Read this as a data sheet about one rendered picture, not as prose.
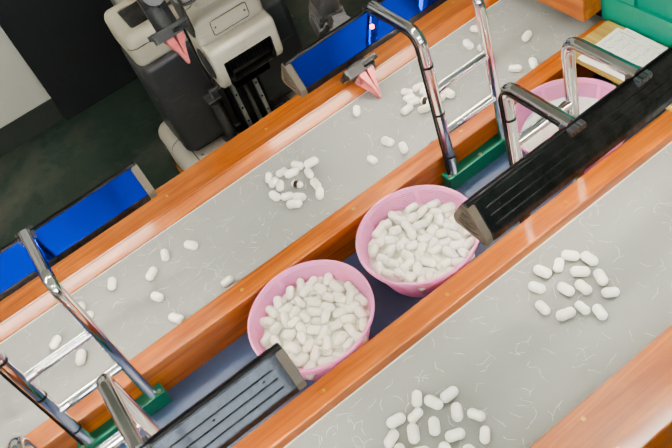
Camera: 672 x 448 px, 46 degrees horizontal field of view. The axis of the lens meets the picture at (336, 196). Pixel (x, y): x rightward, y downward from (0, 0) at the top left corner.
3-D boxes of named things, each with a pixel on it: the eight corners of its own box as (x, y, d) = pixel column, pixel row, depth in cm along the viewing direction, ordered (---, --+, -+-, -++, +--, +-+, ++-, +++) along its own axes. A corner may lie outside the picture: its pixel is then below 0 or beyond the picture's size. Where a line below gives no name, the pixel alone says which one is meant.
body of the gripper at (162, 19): (191, 21, 188) (174, -7, 186) (154, 44, 186) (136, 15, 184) (186, 22, 194) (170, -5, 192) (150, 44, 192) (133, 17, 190)
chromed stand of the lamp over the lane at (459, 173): (403, 154, 197) (356, 5, 166) (464, 110, 201) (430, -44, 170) (452, 192, 184) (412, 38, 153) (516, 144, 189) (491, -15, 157)
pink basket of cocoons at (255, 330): (241, 336, 173) (225, 312, 167) (338, 264, 179) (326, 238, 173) (304, 421, 155) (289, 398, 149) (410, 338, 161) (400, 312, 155)
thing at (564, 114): (515, 241, 170) (486, 83, 139) (583, 188, 174) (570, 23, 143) (582, 293, 157) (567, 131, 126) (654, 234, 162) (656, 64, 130)
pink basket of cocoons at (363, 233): (343, 286, 175) (331, 260, 168) (405, 199, 187) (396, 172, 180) (449, 329, 160) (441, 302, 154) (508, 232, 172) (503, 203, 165)
